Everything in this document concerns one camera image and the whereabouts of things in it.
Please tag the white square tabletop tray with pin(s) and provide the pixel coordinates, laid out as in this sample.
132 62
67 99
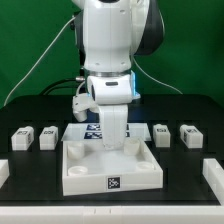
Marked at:
87 168

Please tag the black camera stand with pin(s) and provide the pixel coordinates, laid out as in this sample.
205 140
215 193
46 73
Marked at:
82 63

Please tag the white right wall block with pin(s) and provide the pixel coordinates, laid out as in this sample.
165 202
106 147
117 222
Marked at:
214 175

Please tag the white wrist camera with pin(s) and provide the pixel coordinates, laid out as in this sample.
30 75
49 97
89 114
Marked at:
81 103

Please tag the white wall block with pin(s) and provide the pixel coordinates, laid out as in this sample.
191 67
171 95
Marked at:
214 175
4 171

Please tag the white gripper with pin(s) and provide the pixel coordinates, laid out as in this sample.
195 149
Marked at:
113 123

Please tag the white marker sheet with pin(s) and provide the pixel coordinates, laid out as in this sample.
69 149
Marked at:
90 131

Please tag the white front wall strip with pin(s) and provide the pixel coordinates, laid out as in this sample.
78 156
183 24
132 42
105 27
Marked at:
112 215

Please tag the white left wall block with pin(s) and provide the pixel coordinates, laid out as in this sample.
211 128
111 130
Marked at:
4 171

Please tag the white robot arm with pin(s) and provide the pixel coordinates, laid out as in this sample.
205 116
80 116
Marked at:
111 32

